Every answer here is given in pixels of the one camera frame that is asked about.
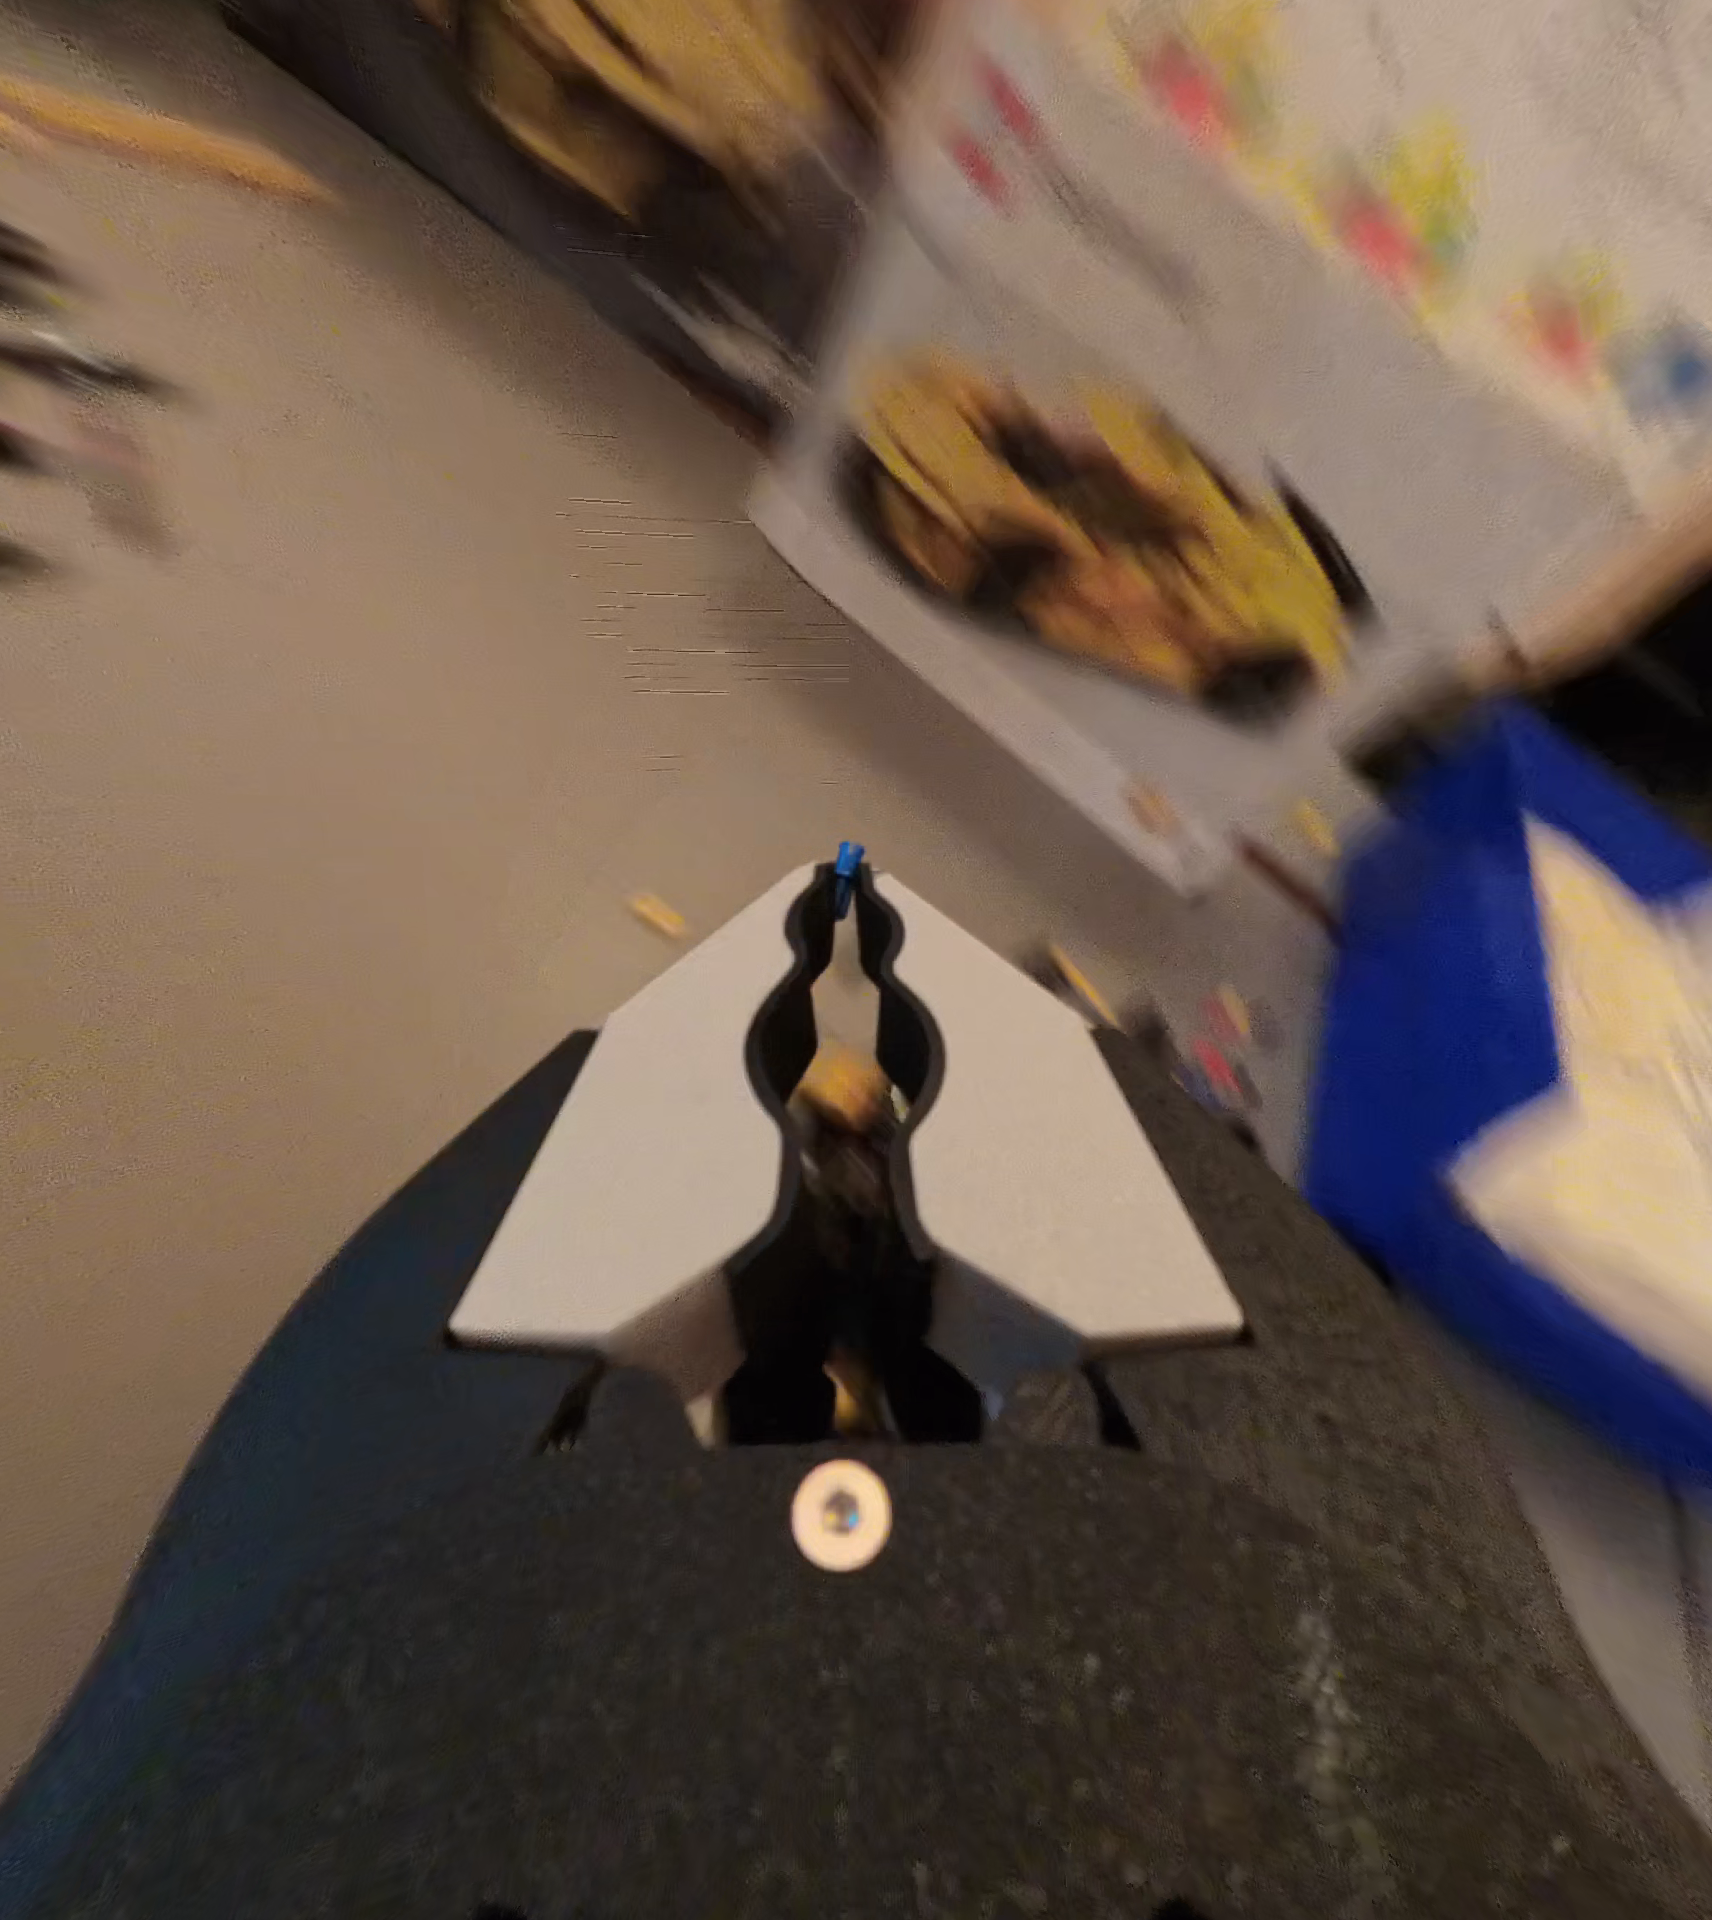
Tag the wooden board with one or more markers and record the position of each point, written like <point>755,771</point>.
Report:
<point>1667,554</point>

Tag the blue plastic bin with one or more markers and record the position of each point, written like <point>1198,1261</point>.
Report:
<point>1428,1051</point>

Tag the dark toy car box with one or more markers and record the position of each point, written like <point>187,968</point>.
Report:
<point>617,136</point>

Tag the long yellow beam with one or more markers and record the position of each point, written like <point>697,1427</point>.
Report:
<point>150,143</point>

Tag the small blue pin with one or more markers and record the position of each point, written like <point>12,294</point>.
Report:
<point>847,879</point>

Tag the white instruction sheet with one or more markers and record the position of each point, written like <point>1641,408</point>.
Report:
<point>1397,180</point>

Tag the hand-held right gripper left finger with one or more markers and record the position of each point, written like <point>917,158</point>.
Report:
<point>633,1187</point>

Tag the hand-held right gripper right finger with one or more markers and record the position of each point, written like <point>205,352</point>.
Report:
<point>1065,1187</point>

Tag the white paper sheets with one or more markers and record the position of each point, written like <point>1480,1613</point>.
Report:
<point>1667,1172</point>

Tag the grey desk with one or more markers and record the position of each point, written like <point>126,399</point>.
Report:
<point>346,751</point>

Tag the tiny yellow brick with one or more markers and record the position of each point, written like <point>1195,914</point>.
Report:
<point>658,916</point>

